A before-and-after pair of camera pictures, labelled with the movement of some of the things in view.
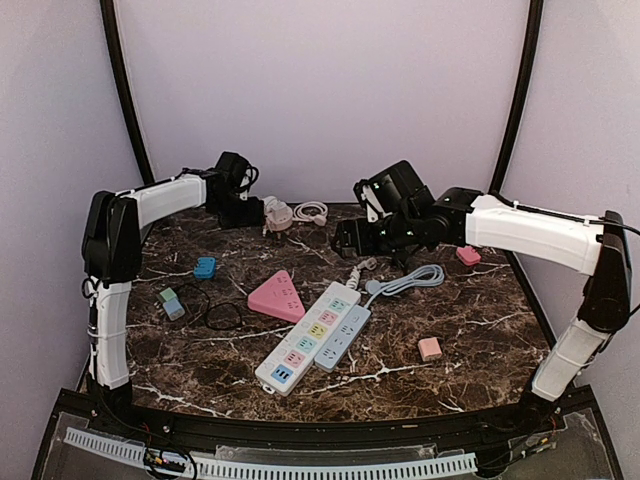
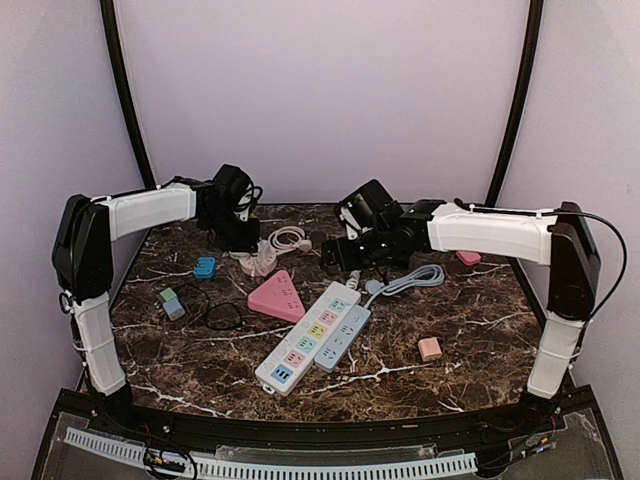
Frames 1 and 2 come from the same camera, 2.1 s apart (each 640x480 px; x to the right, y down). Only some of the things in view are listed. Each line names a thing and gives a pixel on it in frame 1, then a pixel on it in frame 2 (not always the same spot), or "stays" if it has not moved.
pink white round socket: x=278 y=214 → x=260 y=263
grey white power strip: x=340 y=341 stays
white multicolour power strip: x=292 y=358 stays
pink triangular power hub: x=277 y=296 stays
